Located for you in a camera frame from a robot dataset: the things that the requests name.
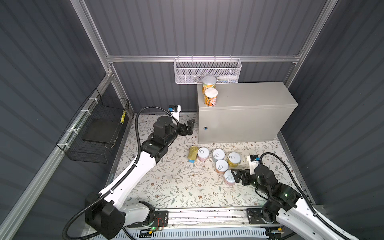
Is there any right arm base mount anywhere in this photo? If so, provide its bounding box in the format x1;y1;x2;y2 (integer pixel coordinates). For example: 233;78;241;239
246;208;278;225

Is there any yellow black pen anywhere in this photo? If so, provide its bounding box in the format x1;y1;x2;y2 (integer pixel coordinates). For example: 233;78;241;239
120;110;126;125

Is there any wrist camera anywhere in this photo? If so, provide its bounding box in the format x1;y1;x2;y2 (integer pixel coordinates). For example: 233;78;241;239
168;105;181;122
247;155;263;175

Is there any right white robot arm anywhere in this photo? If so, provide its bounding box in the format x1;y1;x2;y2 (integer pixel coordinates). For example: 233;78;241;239
230;165;357;240

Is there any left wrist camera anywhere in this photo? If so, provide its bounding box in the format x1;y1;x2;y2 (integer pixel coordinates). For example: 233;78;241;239
168;105;181;122

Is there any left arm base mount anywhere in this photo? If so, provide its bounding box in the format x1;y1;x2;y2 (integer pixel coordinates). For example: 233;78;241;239
127;210;170;228

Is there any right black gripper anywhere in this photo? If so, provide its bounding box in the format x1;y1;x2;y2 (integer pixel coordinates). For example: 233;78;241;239
230;167;269;197

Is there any black wire basket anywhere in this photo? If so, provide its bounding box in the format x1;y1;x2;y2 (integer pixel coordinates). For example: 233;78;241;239
57;92;130;164

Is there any orange label plastic-lid can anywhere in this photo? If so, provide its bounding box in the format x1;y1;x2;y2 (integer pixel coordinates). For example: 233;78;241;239
204;88;218;107

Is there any green yellow plastic-lid can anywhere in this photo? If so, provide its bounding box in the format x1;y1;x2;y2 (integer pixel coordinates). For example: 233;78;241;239
202;76;217;95

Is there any gold rectangular tin can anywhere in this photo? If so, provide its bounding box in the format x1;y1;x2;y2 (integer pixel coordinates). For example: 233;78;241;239
188;146;199;163

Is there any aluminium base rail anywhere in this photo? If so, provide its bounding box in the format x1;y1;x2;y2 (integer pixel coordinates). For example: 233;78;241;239
86;206;328;232

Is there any white wire basket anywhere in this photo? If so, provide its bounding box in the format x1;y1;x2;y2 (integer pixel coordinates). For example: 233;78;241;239
173;57;242;85

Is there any beige metal cabinet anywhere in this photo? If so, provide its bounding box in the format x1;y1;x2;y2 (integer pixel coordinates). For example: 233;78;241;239
197;82;298;144

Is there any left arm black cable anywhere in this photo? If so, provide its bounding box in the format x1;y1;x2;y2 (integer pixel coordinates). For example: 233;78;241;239
62;106;173;240

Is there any yellow label ring-pull can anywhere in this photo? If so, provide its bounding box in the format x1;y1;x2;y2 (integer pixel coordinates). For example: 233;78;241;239
228;152;241;168

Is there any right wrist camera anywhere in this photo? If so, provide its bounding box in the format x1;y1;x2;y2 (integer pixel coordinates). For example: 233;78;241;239
247;155;263;175

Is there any pink label can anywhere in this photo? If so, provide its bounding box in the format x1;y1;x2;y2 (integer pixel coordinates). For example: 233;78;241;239
197;148;210;162

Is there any pink ring-pull can front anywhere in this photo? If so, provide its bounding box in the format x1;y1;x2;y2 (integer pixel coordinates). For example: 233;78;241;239
224;170;236;186

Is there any teal label can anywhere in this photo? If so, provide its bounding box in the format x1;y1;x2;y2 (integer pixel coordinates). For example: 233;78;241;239
213;149;225;163

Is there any black pad in basket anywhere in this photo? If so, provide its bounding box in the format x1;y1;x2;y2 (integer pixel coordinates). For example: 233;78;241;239
82;119;120;144

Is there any white tube in basket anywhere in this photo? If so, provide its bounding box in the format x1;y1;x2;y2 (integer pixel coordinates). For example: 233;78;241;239
217;75;239;83

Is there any salmon label can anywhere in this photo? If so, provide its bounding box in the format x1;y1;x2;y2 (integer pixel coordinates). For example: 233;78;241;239
215;160;229;175

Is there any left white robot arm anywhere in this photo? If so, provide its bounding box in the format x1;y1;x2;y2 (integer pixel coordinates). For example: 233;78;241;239
85;116;195;240

